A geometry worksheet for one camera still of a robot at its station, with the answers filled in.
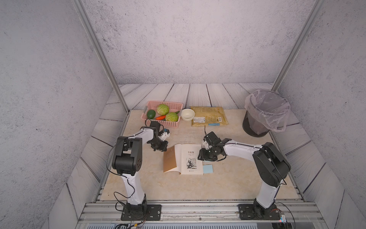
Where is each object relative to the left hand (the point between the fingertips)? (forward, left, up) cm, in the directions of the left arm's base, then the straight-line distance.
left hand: (167, 148), depth 97 cm
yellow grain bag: (+28, -31, +2) cm, 42 cm away
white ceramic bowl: (+28, -14, +3) cm, 32 cm away
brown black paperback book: (-8, -11, +1) cm, 14 cm away
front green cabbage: (+23, -3, +7) cm, 24 cm away
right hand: (-9, -22, +2) cm, 24 cm away
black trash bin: (+13, -58, +3) cm, 60 cm away
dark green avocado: (+29, +14, +4) cm, 33 cm away
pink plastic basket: (+38, +14, +5) cm, 41 cm away
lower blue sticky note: (-15, -26, +1) cm, 30 cm away
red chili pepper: (+26, +6, +3) cm, 27 cm away
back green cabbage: (+30, +4, +7) cm, 31 cm away
